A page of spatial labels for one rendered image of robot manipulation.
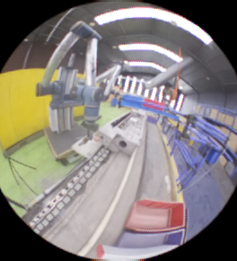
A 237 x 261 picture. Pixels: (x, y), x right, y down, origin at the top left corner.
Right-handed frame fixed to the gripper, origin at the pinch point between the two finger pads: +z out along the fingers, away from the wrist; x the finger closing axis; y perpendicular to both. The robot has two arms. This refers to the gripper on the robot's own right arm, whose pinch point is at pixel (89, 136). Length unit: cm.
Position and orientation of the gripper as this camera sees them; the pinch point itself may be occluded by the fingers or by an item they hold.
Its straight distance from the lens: 64.4
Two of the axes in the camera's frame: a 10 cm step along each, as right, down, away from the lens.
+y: -3.5, 3.5, -8.7
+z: -2.2, 8.7, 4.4
